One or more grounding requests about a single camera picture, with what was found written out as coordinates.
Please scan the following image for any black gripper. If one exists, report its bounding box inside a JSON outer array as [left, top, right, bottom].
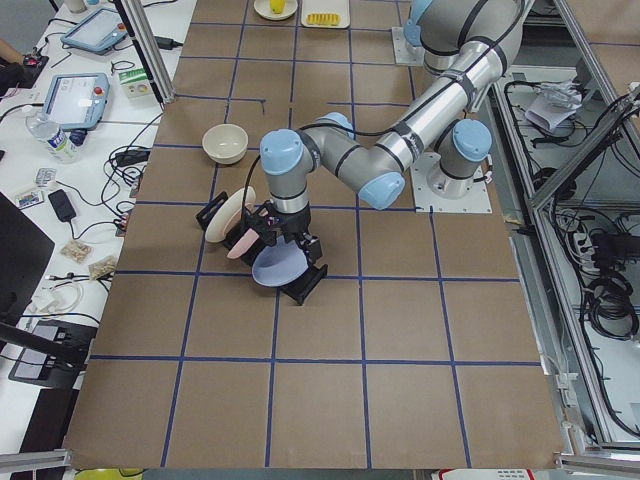
[[240, 201, 320, 265]]

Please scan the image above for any blue plate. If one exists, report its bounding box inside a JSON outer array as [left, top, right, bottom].
[[252, 236, 308, 287]]

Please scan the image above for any yellow sliced bread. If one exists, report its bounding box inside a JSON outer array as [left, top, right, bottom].
[[306, 12, 341, 28]]

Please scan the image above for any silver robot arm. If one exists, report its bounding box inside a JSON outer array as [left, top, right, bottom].
[[241, 36, 519, 264], [403, 0, 528, 74]]

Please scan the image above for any pink plate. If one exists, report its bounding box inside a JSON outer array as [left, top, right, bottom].
[[227, 228, 259, 259]]

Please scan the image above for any cream plate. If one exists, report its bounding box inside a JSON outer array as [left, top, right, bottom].
[[204, 186, 256, 243]]

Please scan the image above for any white plate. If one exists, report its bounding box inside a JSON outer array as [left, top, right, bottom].
[[254, 0, 298, 21]]

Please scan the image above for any black dish rack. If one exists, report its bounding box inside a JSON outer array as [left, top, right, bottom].
[[195, 192, 328, 305]]

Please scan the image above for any beige bowl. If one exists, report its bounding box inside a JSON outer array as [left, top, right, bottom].
[[202, 123, 249, 165]]

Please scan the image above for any green white box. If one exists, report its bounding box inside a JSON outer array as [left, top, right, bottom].
[[118, 68, 153, 98]]

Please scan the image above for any black power adapter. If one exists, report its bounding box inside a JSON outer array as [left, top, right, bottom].
[[48, 189, 77, 223]]

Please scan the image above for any yellow lemon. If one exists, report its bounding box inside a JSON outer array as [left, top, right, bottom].
[[269, 0, 286, 15]]

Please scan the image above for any white foam tray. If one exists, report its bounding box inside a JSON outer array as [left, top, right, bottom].
[[301, 0, 350, 29]]

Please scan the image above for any plastic water bottle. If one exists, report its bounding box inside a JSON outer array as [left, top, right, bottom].
[[25, 110, 77, 164]]

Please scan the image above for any near teach pendant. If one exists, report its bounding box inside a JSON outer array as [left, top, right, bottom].
[[43, 73, 110, 131]]

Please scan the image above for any teach pendant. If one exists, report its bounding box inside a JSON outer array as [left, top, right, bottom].
[[61, 8, 127, 54], [43, 73, 110, 131]]

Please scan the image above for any black monitor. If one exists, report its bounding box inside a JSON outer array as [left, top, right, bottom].
[[0, 194, 55, 325]]

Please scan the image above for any far teach pendant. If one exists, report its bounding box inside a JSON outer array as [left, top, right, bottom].
[[61, 8, 127, 54]]

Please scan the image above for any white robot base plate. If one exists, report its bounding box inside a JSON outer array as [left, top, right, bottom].
[[410, 152, 492, 214]]

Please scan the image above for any aluminium frame post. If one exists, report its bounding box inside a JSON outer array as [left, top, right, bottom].
[[114, 0, 175, 105]]

